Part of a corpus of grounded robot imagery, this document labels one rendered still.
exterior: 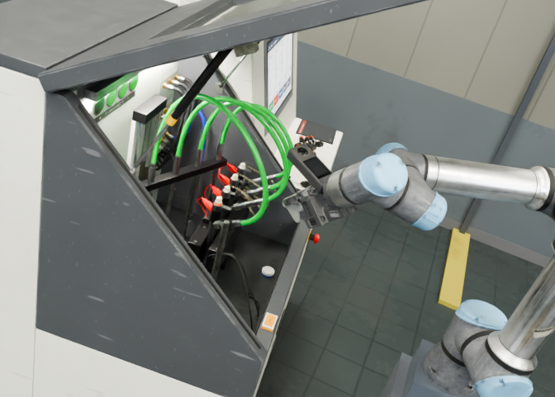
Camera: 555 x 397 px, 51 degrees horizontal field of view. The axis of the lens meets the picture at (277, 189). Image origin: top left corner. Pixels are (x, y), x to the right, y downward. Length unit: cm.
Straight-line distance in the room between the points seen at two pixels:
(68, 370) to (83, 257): 39
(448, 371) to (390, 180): 72
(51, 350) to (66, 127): 65
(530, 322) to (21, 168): 114
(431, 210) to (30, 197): 86
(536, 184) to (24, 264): 117
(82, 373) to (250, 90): 94
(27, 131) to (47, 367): 68
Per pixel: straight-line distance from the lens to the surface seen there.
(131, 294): 143
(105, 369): 163
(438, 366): 163
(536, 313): 137
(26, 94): 130
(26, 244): 149
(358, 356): 295
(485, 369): 145
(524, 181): 131
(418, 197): 108
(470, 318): 152
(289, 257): 175
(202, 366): 149
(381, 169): 101
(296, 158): 118
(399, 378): 175
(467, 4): 380
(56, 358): 169
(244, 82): 184
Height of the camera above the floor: 197
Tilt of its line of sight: 30 degrees down
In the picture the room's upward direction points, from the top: 16 degrees clockwise
